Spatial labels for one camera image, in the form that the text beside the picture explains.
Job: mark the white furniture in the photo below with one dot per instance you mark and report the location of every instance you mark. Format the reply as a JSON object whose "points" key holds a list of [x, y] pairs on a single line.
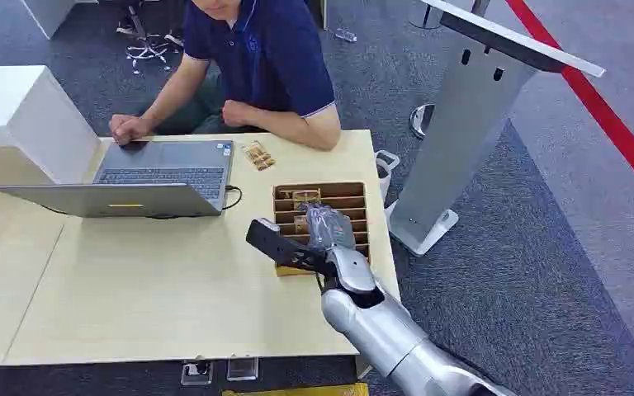
{"points": [[49, 13]]}

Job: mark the stack of cards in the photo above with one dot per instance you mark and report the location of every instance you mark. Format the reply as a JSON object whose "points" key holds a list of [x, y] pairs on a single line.
{"points": [[258, 156]]}

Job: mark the wooden card box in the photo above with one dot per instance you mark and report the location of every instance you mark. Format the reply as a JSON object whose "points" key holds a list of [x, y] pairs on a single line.
{"points": [[344, 202]]}

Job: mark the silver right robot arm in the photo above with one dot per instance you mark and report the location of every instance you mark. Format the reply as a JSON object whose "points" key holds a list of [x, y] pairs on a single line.
{"points": [[388, 336]]}

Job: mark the yellow board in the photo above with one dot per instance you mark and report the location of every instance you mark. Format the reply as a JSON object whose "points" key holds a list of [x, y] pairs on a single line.
{"points": [[295, 390]]}

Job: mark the clear plastic holder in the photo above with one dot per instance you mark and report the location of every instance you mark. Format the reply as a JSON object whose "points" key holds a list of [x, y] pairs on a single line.
{"points": [[196, 373], [242, 369]]}

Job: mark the person's left hand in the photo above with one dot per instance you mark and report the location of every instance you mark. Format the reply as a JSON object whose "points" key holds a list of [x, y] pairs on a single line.
{"points": [[237, 113]]}

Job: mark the grey laptop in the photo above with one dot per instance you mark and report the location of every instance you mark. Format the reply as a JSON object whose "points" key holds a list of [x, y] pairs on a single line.
{"points": [[158, 169]]}

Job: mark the round metal post base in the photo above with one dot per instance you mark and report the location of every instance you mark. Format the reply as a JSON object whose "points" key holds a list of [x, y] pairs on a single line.
{"points": [[420, 120]]}

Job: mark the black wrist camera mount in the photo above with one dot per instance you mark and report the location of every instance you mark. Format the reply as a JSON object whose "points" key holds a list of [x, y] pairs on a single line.
{"points": [[281, 246]]}

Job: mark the grey metal stand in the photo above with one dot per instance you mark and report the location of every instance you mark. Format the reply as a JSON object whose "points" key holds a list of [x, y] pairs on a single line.
{"points": [[459, 142]]}

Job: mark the card with printed face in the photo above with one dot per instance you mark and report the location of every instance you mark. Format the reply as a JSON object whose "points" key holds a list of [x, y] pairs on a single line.
{"points": [[299, 224], [306, 197]]}

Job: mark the red barrier belt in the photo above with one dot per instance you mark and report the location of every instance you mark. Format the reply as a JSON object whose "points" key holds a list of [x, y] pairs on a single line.
{"points": [[607, 117]]}

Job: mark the person's right hand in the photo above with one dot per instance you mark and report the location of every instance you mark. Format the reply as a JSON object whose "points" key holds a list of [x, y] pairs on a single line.
{"points": [[128, 128]]}

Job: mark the white box cabinet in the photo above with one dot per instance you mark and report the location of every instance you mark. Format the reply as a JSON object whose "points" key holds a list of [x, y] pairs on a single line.
{"points": [[21, 120]]}

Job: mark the person's hand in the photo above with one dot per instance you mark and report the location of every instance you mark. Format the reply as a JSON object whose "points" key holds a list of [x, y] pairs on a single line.
{"points": [[237, 113], [128, 128]]}

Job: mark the office chair base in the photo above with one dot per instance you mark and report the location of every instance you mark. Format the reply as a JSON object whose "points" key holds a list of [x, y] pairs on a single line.
{"points": [[150, 46]]}

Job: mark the person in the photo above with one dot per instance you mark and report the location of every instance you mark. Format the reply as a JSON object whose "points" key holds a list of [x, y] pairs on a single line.
{"points": [[273, 60]]}

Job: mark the clear plastic bottle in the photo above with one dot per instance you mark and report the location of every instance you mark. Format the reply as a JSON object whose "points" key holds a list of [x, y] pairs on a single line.
{"points": [[345, 35]]}

